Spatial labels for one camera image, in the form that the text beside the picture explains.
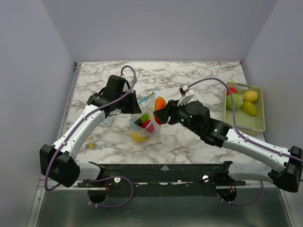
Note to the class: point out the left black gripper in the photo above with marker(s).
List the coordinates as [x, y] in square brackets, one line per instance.
[134, 107]

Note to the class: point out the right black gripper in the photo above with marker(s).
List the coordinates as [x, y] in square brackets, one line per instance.
[171, 111]

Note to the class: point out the red toy chili pepper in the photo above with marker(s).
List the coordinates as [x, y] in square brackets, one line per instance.
[159, 104]

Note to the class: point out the green toy pepper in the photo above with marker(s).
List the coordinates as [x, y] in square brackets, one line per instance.
[145, 117]

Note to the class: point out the dark purple toy eggplant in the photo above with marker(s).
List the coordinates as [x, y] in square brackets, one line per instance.
[139, 122]

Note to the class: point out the clear zip top bag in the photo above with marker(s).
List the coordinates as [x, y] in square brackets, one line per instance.
[147, 105]

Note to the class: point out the red toy tomato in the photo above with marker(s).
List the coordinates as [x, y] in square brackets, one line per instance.
[148, 127]

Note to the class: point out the yellow toy lemon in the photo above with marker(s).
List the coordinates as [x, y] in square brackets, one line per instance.
[136, 137]
[250, 96]

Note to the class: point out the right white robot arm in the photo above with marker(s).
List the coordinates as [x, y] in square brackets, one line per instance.
[281, 166]

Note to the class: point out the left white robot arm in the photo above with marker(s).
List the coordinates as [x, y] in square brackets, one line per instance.
[58, 161]

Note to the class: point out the clear plastic packet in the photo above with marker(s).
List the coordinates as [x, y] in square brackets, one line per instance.
[107, 122]

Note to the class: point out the small yellow connector sticker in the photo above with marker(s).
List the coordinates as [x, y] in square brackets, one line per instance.
[91, 144]

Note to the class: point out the red toy strawberry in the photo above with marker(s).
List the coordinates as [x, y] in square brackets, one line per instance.
[230, 90]

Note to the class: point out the green toy cabbage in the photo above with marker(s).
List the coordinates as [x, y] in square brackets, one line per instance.
[238, 101]

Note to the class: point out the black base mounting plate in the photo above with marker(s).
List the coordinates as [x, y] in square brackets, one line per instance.
[163, 180]

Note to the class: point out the yellow toy starfruit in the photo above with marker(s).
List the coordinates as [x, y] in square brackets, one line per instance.
[249, 109]

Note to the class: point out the beige plastic basket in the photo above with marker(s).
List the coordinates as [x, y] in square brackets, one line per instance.
[252, 125]

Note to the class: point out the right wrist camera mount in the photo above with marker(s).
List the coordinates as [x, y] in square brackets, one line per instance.
[186, 95]

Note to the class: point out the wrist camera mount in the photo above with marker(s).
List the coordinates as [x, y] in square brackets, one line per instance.
[130, 79]
[186, 95]

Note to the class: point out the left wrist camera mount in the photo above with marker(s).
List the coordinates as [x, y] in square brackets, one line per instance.
[130, 79]

